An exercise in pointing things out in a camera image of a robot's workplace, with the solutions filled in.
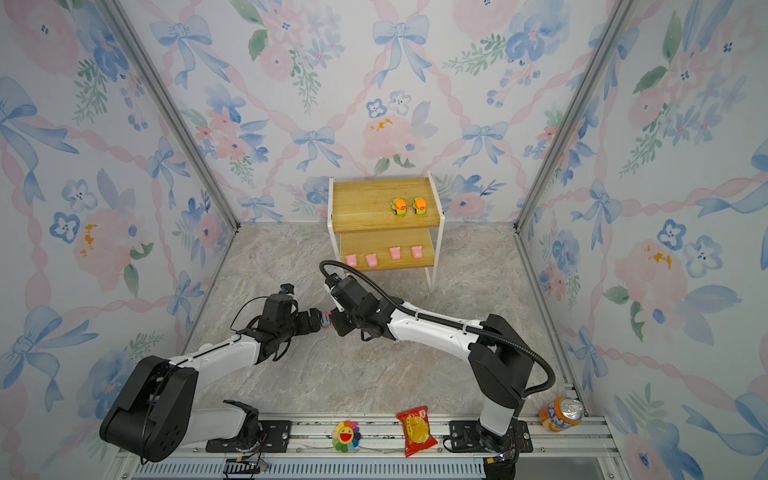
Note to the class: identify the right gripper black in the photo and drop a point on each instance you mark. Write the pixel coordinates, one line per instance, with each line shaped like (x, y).
(337, 324)

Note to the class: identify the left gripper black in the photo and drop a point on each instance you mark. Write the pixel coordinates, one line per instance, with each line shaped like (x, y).
(315, 318)

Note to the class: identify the green orange mixer toy truck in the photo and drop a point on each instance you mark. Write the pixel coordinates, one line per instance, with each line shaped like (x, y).
(399, 206)

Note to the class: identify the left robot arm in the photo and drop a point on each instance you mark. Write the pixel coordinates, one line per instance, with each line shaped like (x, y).
(155, 412)

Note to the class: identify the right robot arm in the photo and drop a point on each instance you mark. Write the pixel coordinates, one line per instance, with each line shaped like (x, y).
(505, 368)

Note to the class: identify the rainbow smiling flower toy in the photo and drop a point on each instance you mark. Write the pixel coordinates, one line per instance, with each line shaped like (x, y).
(346, 436)

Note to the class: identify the red snack bag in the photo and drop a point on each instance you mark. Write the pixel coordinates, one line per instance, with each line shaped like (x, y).
(417, 432)

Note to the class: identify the orange drink can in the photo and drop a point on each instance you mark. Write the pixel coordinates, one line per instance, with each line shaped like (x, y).
(561, 414)

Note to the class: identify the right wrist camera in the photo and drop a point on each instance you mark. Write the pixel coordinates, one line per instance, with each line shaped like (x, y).
(331, 292)

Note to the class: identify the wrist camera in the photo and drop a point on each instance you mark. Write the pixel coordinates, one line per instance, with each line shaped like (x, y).
(331, 292)
(287, 290)

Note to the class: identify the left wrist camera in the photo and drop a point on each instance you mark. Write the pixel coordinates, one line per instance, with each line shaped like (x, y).
(287, 290)

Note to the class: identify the wooden two-tier shelf white frame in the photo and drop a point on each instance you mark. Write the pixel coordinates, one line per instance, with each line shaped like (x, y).
(360, 221)

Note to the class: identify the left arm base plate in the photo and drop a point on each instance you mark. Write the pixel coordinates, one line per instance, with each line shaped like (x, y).
(272, 436)

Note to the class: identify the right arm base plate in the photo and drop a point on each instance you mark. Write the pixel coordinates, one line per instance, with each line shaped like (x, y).
(470, 437)

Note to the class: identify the aluminium front rail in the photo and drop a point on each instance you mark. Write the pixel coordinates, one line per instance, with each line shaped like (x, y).
(588, 451)

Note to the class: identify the left aluminium corner post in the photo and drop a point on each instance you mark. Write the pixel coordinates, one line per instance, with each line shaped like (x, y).
(117, 19)

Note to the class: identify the aluminium corner post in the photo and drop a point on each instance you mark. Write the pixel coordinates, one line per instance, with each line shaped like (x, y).
(117, 19)
(615, 27)

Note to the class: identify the right aluminium corner post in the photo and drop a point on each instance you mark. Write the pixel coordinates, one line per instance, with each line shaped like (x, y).
(615, 27)

